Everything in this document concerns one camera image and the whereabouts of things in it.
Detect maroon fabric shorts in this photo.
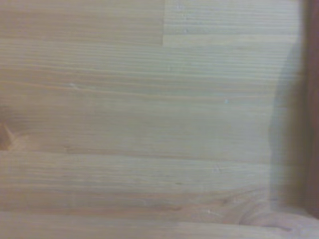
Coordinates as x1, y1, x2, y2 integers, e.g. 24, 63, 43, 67
300, 0, 319, 221

